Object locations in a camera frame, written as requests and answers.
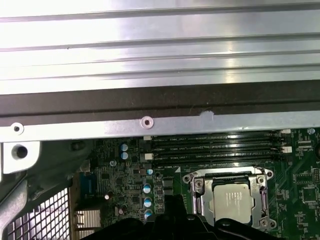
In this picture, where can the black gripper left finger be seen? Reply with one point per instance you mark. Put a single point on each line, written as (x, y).
(130, 230)

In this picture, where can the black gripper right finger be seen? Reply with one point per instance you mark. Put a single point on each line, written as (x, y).
(225, 230)

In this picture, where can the silver CPU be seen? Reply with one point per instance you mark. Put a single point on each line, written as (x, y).
(232, 202)

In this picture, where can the metal socket cover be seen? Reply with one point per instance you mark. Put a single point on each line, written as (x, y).
(208, 200)

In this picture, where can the CPU socket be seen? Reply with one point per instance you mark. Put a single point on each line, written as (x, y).
(186, 175)

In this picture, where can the blue port connector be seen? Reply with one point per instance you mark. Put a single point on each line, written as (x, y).
(88, 186)

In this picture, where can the green motherboard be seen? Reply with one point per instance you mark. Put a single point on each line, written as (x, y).
(300, 175)

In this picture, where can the black PC case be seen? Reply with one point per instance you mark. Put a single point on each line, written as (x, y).
(175, 125)

